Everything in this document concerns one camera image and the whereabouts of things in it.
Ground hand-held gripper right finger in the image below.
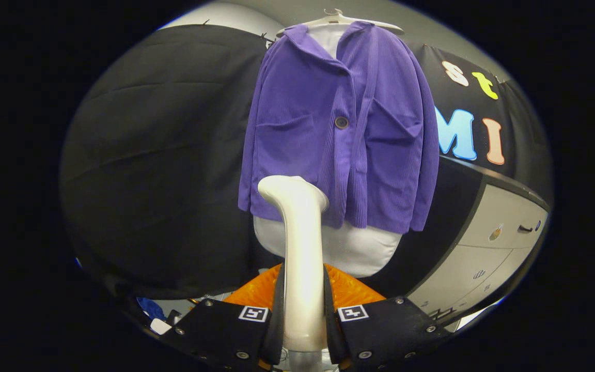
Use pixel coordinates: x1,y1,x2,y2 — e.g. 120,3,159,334
323,263,453,372

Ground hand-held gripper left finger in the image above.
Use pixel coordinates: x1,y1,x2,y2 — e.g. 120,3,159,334
162,263,287,372

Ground white garment steamer head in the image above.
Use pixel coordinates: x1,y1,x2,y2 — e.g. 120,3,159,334
258,175,330,352

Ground purple corduroy jacket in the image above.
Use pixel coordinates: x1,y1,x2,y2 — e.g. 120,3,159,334
238,22,440,234

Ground white clothes hanger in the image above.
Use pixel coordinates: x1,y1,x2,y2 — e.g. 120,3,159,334
276,8,405,37

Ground small blue object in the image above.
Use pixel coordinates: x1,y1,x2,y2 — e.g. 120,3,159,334
137,297,167,321

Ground grey cabinet with dark top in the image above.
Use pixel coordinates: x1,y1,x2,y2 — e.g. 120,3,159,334
380,155,551,327

